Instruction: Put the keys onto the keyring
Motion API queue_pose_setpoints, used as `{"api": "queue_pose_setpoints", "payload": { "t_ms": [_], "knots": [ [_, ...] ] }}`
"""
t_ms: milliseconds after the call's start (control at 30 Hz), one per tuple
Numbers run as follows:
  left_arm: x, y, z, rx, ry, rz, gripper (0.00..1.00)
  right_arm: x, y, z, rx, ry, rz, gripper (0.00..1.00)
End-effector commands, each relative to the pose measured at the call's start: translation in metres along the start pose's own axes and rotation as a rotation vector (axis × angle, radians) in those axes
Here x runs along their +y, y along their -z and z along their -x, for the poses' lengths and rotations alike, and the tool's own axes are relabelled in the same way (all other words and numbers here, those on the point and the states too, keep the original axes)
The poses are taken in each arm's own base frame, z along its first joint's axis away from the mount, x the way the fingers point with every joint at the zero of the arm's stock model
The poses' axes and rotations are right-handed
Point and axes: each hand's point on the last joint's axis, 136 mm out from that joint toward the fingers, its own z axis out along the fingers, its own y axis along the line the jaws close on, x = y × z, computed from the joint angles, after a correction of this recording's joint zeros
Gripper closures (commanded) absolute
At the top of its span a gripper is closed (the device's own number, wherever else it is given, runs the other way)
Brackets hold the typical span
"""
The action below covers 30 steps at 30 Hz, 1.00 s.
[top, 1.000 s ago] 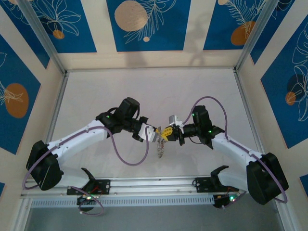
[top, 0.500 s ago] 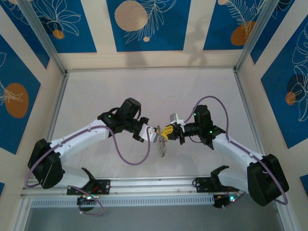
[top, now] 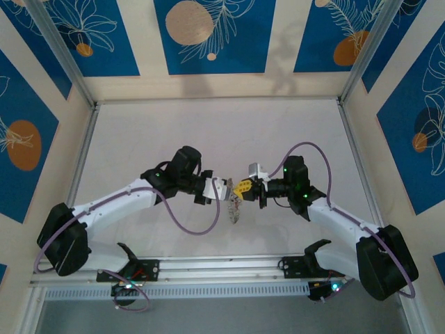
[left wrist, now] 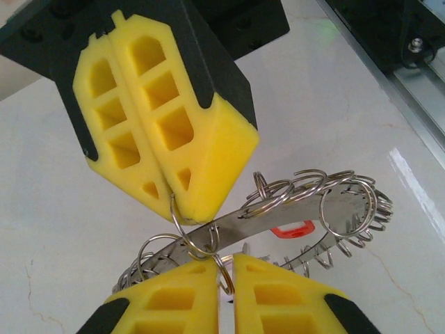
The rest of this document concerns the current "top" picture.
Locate metal keyring disc with rings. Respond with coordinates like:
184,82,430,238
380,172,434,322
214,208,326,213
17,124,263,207
225,177,245,226

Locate right base circuit board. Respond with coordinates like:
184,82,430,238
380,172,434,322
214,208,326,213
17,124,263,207
307,278,350,303

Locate base circuit board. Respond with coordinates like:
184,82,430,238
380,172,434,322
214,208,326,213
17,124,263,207
307,278,350,303
110,280,145,299

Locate left base circuit board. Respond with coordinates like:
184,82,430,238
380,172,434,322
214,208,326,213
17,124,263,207
110,280,145,299

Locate aluminium side rail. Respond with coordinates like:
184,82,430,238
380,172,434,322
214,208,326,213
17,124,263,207
20,104,102,334
337,99,427,334

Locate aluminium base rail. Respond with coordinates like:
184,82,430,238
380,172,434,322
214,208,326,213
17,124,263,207
29,255,348,289

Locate slotted grey cable duct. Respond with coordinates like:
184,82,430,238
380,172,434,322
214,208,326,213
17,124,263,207
43,282,311,301

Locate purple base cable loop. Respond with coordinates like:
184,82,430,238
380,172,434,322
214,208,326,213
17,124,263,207
104,273,151,312

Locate aluminium frame post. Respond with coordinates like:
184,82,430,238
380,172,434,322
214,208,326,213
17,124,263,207
339,0,406,105
26,0,97,109

